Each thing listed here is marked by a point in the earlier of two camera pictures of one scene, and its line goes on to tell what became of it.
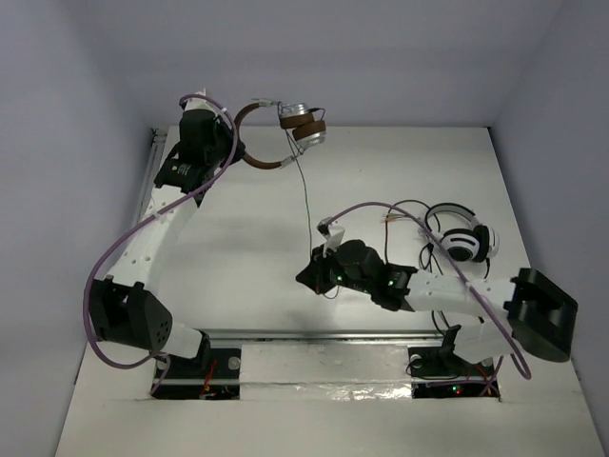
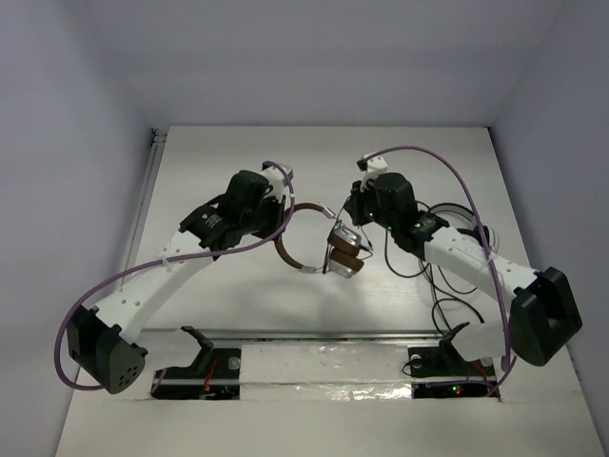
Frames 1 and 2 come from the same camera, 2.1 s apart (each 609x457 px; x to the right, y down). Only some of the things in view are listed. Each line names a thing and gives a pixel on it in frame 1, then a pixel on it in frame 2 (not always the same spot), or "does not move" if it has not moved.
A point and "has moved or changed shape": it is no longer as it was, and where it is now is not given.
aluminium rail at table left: x=151 y=167 does not move
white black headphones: x=477 y=243 does not move
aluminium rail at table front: x=324 y=334 does not move
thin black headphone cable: x=302 y=177 to x=361 y=226
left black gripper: x=228 y=149 to x=274 y=215
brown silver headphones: x=295 y=117 has moved or changed shape
